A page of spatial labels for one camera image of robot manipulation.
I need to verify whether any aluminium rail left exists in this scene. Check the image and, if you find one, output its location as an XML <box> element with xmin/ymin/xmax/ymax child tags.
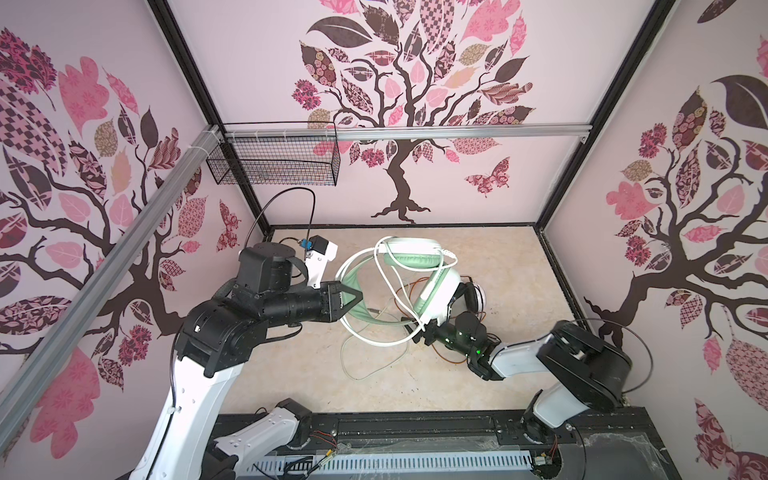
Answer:
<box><xmin>1</xmin><ymin>125</ymin><xmax>223</xmax><ymax>448</ymax></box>

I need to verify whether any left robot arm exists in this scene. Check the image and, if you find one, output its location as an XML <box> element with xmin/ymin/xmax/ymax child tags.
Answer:
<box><xmin>128</xmin><ymin>236</ymin><xmax>363</xmax><ymax>479</ymax></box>

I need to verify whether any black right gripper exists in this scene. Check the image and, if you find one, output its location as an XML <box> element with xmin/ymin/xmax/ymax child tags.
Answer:
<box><xmin>402</xmin><ymin>305</ymin><xmax>475</xmax><ymax>362</ymax></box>

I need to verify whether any white slotted cable duct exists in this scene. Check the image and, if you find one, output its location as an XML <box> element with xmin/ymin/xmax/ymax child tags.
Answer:
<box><xmin>238</xmin><ymin>451</ymin><xmax>533</xmax><ymax>479</ymax></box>

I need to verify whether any aluminium rail back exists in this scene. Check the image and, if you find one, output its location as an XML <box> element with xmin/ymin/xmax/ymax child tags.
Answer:
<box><xmin>226</xmin><ymin>123</ymin><xmax>592</xmax><ymax>141</ymax></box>

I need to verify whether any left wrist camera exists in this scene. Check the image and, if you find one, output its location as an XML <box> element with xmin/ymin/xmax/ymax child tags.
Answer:
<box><xmin>302</xmin><ymin>235</ymin><xmax>338</xmax><ymax>289</ymax></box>

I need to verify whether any red headphone cable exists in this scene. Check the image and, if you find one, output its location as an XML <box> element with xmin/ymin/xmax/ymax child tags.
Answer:
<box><xmin>389</xmin><ymin>275</ymin><xmax>481</xmax><ymax>366</ymax></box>

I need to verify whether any aluminium rail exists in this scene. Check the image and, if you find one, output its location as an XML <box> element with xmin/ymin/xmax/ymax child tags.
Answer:
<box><xmin>226</xmin><ymin>123</ymin><xmax>592</xmax><ymax>141</ymax></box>
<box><xmin>1</xmin><ymin>125</ymin><xmax>223</xmax><ymax>448</ymax></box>

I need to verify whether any black wire basket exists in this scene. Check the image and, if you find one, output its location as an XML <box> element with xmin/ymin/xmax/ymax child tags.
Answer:
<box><xmin>207</xmin><ymin>120</ymin><xmax>341</xmax><ymax>186</ymax></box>

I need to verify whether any mint green over-ear headphones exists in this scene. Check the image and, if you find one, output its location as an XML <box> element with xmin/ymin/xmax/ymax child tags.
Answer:
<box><xmin>334</xmin><ymin>236</ymin><xmax>461</xmax><ymax>348</ymax></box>

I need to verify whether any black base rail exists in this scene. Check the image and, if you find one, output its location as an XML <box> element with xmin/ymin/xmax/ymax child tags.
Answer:
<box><xmin>203</xmin><ymin>407</ymin><xmax>679</xmax><ymax>480</ymax></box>

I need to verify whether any white black over-ear headphones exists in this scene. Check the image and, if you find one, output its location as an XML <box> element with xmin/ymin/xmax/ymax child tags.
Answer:
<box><xmin>449</xmin><ymin>276</ymin><xmax>486</xmax><ymax>314</ymax></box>

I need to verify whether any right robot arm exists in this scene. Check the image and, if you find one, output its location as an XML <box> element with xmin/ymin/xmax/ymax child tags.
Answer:
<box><xmin>406</xmin><ymin>311</ymin><xmax>632</xmax><ymax>445</ymax></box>

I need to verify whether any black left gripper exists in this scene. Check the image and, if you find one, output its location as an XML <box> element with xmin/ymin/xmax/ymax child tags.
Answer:
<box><xmin>262</xmin><ymin>279</ymin><xmax>361</xmax><ymax>327</ymax></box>

